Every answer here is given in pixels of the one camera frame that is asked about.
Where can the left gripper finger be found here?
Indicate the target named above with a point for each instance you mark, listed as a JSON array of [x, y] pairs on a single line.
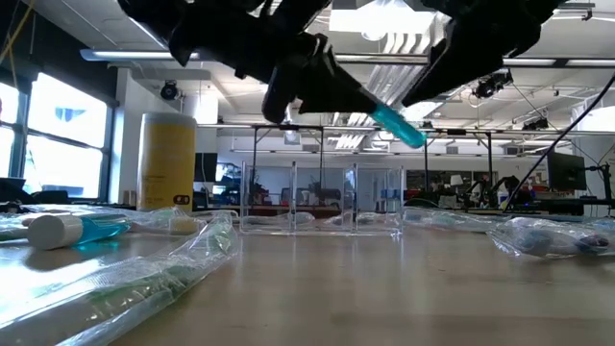
[[336, 91], [283, 96]]

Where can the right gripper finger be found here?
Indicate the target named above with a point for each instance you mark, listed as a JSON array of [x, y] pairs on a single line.
[[447, 72]]

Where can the teal mouthwash bottle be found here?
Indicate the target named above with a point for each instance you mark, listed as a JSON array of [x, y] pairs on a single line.
[[399, 126], [53, 231]]

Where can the green toothbrush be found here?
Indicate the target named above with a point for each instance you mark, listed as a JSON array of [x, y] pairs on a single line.
[[120, 293]]

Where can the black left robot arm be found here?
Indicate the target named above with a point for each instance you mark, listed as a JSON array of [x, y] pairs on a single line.
[[144, 12]]

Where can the dark background screen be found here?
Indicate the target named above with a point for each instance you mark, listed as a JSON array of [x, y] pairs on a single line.
[[205, 167]]

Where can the clear acrylic organizer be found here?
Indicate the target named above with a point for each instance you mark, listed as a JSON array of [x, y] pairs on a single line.
[[293, 202]]

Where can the long ceiling light bar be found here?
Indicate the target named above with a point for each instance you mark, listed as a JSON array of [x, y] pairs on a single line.
[[134, 55]]

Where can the yellow wipes canister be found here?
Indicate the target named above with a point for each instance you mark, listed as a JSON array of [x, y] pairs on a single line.
[[165, 163]]

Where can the black computer monitor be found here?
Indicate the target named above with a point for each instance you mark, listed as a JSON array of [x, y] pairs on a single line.
[[567, 170]]

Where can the large window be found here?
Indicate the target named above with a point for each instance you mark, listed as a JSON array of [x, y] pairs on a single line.
[[67, 134]]

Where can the wrapped purple toothbrush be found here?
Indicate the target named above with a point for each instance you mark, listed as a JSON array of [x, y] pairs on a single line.
[[596, 243]]

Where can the black office chair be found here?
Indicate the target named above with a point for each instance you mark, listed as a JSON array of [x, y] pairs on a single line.
[[48, 196]]

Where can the black ceiling camera rig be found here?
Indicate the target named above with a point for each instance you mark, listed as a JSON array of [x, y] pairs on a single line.
[[490, 85]]

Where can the silver ventilation duct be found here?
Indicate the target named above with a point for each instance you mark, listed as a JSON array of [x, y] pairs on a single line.
[[389, 81]]

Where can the black ceiling camera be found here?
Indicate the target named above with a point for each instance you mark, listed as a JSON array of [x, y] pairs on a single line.
[[169, 90]]

